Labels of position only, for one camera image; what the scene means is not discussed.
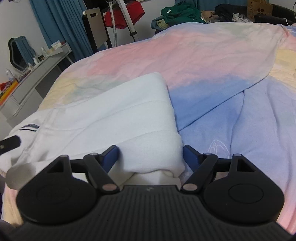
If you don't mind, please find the grey ironing board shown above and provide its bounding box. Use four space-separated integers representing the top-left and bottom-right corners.
82 8 109 53

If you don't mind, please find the white dressing table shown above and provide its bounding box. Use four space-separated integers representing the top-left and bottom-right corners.
1 43 73 128

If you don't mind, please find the pastel tie-dye bed blanket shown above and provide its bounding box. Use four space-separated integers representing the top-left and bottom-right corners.
1 22 296 232

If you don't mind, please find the brown paper bag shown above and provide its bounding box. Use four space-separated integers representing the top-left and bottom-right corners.
247 0 273 21

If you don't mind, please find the white sweatshirt garment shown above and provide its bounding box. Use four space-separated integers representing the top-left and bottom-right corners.
1 73 185 190

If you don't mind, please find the black sofa chair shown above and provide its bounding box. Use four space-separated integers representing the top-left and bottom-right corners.
212 2 295 26

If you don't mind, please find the wavy frame mirror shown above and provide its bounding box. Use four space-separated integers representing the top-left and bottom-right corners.
8 36 36 72

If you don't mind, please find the orange tray with items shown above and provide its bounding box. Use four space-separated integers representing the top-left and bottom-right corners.
0 81 19 105

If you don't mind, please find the green garment pile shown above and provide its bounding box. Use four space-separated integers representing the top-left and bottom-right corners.
151 1 206 31

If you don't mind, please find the red garment on rack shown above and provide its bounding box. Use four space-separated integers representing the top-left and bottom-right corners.
104 1 145 29

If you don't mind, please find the tissue box on table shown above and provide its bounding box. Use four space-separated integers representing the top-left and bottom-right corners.
48 41 63 56

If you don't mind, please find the left blue curtain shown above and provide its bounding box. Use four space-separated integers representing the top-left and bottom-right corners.
30 0 93 61

